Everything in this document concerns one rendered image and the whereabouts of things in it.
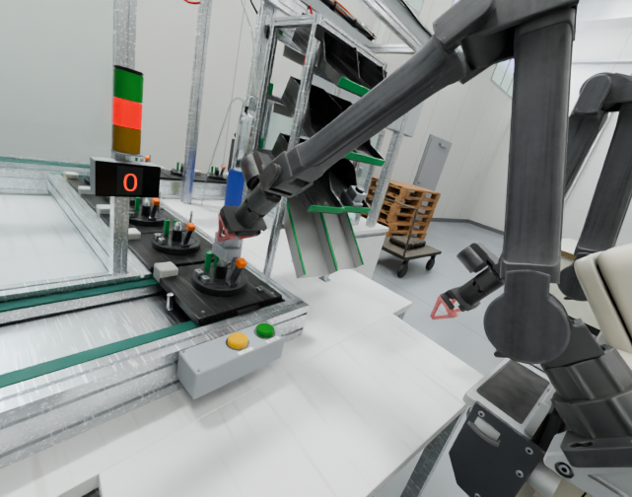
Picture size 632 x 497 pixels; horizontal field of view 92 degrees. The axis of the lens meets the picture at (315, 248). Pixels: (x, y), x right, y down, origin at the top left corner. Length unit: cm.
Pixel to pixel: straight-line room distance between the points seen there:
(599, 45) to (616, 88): 1136
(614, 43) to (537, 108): 1172
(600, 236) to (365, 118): 54
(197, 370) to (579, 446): 52
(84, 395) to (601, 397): 66
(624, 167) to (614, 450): 56
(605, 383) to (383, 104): 43
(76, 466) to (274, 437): 30
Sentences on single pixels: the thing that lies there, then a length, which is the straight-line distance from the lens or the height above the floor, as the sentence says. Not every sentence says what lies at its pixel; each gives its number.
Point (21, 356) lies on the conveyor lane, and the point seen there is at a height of 92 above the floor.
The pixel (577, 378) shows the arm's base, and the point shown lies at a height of 122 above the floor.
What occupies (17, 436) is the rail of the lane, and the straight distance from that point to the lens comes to 63.
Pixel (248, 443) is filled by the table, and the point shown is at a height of 86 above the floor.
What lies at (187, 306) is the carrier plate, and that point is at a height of 97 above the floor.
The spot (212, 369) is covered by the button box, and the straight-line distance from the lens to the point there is 61.
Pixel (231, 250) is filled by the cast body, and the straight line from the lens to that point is 77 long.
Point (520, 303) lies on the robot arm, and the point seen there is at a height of 126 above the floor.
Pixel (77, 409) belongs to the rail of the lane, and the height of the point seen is 91.
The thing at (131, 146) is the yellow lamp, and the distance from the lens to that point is 75.
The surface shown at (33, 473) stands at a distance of 65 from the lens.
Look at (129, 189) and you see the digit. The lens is 76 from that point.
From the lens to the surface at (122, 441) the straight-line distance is 65.
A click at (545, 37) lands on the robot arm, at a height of 154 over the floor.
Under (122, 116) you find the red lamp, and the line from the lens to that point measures 74.
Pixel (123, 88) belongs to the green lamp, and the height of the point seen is 138.
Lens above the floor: 137
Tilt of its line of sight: 19 degrees down
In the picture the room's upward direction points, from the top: 14 degrees clockwise
